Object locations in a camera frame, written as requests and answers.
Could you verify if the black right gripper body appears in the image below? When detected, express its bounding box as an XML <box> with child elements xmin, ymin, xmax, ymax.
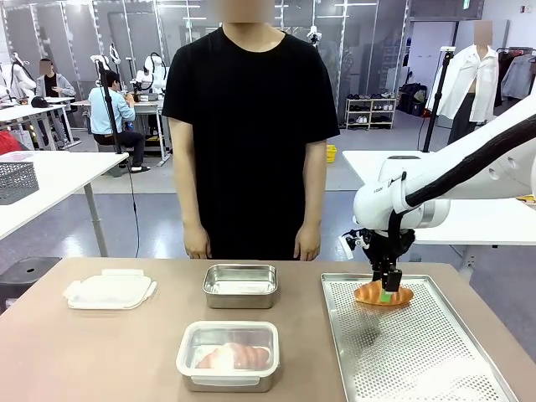
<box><xmin>362</xmin><ymin>228</ymin><xmax>417</xmax><ymax>273</ymax></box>

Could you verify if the clear plastic clip lid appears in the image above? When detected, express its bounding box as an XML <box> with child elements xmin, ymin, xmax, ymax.
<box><xmin>175</xmin><ymin>320</ymin><xmax>281</xmax><ymax>384</ymax></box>
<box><xmin>62</xmin><ymin>268</ymin><xmax>158</xmax><ymax>311</ymax></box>

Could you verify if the steel rectangular container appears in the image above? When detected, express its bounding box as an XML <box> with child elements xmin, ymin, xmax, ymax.
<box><xmin>202</xmin><ymin>263</ymin><xmax>279</xmax><ymax>310</ymax></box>
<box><xmin>175</xmin><ymin>321</ymin><xmax>281</xmax><ymax>394</ymax></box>

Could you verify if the person's left forearm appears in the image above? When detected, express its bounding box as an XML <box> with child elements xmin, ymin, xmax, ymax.
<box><xmin>298</xmin><ymin>171</ymin><xmax>327</xmax><ymax>232</ymax></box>

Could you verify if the person's right forearm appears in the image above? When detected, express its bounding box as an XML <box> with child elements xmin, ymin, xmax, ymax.
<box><xmin>176</xmin><ymin>171</ymin><xmax>207</xmax><ymax>232</ymax></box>

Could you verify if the person's left hand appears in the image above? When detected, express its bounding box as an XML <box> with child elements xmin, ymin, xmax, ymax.
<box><xmin>293</xmin><ymin>228</ymin><xmax>322</xmax><ymax>262</ymax></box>

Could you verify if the person's right hand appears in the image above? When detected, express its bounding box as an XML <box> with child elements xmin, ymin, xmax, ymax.
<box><xmin>183</xmin><ymin>227</ymin><xmax>212</xmax><ymax>260</ymax></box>

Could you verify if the perforated metal baking tray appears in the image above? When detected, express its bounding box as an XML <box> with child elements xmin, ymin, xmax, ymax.
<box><xmin>320</xmin><ymin>272</ymin><xmax>520</xmax><ymax>402</ymax></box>

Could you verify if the white shoe rack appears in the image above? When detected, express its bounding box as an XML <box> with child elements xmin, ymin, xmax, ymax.
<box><xmin>345</xmin><ymin>94</ymin><xmax>399</xmax><ymax>131</ymax></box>

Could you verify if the black bag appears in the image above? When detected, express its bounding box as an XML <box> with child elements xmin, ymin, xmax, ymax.
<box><xmin>397</xmin><ymin>82</ymin><xmax>429</xmax><ymax>117</ymax></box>

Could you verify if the person in black t-shirt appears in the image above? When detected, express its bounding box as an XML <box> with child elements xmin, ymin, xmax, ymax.
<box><xmin>162</xmin><ymin>0</ymin><xmax>341</xmax><ymax>261</ymax></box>

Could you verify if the mannequin in white shirt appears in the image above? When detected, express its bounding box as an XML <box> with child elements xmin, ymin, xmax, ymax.
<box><xmin>425</xmin><ymin>19</ymin><xmax>501</xmax><ymax>146</ymax></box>

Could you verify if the clothes rack with garments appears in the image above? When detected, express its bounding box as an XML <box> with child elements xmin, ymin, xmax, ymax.
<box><xmin>495</xmin><ymin>46</ymin><xmax>536</xmax><ymax>106</ymax></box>

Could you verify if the seated person light blue shirt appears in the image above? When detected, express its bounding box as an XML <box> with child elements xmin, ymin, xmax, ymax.
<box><xmin>88</xmin><ymin>70</ymin><xmax>151</xmax><ymax>174</ymax></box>

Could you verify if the white table with grey basket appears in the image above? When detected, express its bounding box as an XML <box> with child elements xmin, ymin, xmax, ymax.
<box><xmin>0</xmin><ymin>149</ymin><xmax>130</xmax><ymax>258</ymax></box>

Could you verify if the black round stool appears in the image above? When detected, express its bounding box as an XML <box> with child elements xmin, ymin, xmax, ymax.
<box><xmin>0</xmin><ymin>255</ymin><xmax>64</xmax><ymax>316</ymax></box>

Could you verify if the seated person grey hoodie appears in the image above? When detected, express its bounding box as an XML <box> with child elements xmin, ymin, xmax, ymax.
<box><xmin>34</xmin><ymin>58</ymin><xmax>77</xmax><ymax>146</ymax></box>

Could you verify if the grey perforated basket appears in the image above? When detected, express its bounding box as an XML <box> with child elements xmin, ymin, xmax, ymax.
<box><xmin>0</xmin><ymin>161</ymin><xmax>40</xmax><ymax>206</ymax></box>

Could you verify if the white background desk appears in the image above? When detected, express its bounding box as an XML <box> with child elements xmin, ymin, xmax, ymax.
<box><xmin>0</xmin><ymin>98</ymin><xmax>81</xmax><ymax>151</ymax></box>

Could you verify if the red fabric item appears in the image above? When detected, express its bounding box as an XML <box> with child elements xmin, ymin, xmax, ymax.
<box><xmin>0</xmin><ymin>130</ymin><xmax>23</xmax><ymax>157</ymax></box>

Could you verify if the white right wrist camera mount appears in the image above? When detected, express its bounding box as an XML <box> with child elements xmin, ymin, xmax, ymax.
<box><xmin>338</xmin><ymin>233</ymin><xmax>366</xmax><ymax>261</ymax></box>

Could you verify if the black right arm cable sleeve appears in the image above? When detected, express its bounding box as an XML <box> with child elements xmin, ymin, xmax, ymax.
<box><xmin>386</xmin><ymin>111</ymin><xmax>536</xmax><ymax>274</ymax></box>

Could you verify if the black tripod stand with cable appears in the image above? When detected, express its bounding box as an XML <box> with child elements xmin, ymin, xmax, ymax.
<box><xmin>95</xmin><ymin>59</ymin><xmax>140</xmax><ymax>257</ymax></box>

